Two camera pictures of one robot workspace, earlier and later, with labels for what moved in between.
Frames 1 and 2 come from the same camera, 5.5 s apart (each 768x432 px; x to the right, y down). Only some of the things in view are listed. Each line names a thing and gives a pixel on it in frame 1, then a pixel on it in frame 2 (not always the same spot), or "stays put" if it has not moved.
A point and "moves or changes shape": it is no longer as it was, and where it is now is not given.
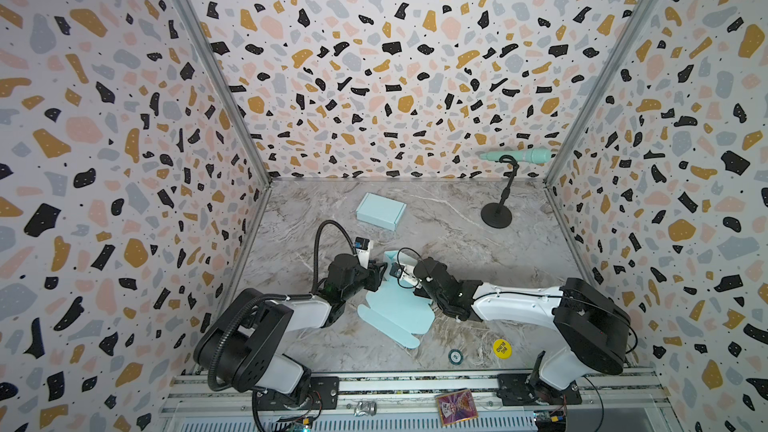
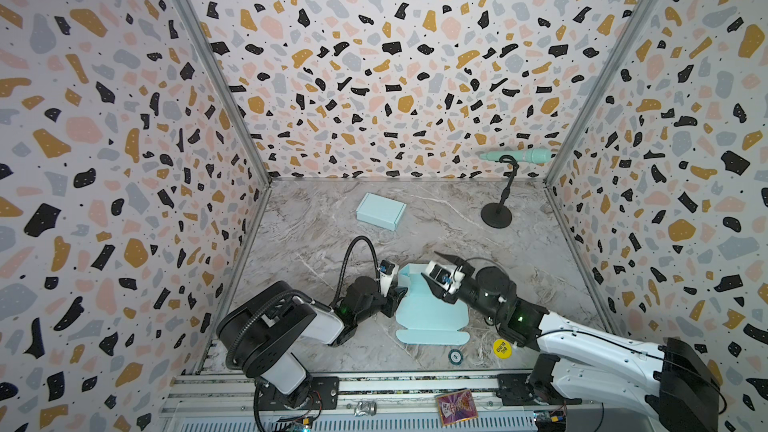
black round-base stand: (499, 215) stays put
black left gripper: (375, 275) -> (393, 299)
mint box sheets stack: (395, 310) moves or changes shape
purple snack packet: (456, 406) stays put
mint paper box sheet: (381, 211) stays put
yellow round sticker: (502, 348) stays put
